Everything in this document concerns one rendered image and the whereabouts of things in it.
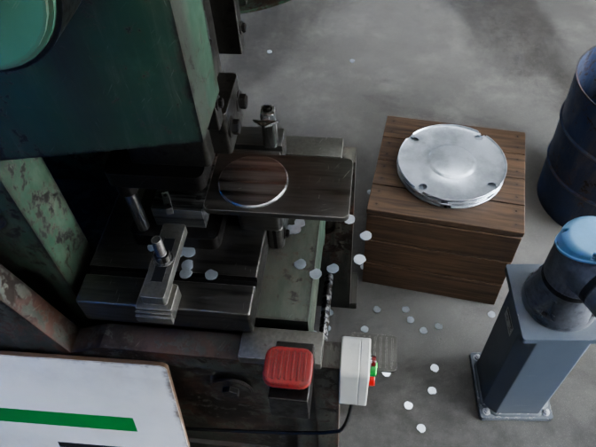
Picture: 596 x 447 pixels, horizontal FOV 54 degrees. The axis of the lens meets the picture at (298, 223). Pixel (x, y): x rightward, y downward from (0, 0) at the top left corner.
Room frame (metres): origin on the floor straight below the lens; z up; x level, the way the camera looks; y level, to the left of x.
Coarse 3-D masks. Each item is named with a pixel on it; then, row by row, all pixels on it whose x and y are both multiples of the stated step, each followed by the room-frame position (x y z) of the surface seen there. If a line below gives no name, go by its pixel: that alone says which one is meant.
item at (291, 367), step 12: (276, 348) 0.39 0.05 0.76; (288, 348) 0.39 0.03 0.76; (300, 348) 0.39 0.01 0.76; (264, 360) 0.37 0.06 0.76; (276, 360) 0.37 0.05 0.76; (288, 360) 0.37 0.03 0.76; (300, 360) 0.37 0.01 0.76; (312, 360) 0.37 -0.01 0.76; (264, 372) 0.35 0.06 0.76; (276, 372) 0.35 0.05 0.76; (288, 372) 0.35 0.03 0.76; (300, 372) 0.35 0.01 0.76; (276, 384) 0.34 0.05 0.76; (288, 384) 0.33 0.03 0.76; (300, 384) 0.33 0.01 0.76
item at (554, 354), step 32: (512, 288) 0.65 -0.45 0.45; (512, 320) 0.61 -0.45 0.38; (480, 352) 0.71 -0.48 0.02; (512, 352) 0.56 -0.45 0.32; (544, 352) 0.53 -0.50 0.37; (576, 352) 0.52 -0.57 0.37; (480, 384) 0.61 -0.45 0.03; (512, 384) 0.53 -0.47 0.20; (544, 384) 0.53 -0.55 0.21; (480, 416) 0.53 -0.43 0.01; (512, 416) 0.52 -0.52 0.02; (544, 416) 0.52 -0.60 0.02
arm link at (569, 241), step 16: (576, 224) 0.64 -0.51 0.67; (592, 224) 0.63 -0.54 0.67; (560, 240) 0.62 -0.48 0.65; (576, 240) 0.60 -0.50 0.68; (592, 240) 0.59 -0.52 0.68; (560, 256) 0.60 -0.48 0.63; (576, 256) 0.57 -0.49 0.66; (592, 256) 0.56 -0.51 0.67; (544, 272) 0.62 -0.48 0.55; (560, 272) 0.58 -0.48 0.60; (576, 272) 0.56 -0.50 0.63; (592, 272) 0.55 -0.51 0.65; (560, 288) 0.57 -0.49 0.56; (576, 288) 0.54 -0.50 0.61; (592, 288) 0.52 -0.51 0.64
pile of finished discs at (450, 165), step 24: (408, 144) 1.18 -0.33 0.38; (432, 144) 1.17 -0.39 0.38; (456, 144) 1.17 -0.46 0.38; (480, 144) 1.16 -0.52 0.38; (408, 168) 1.09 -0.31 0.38; (432, 168) 1.08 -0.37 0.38; (456, 168) 1.07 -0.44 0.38; (480, 168) 1.07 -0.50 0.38; (504, 168) 1.06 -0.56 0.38; (432, 192) 0.99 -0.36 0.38; (456, 192) 0.99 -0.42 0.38; (480, 192) 0.98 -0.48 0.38
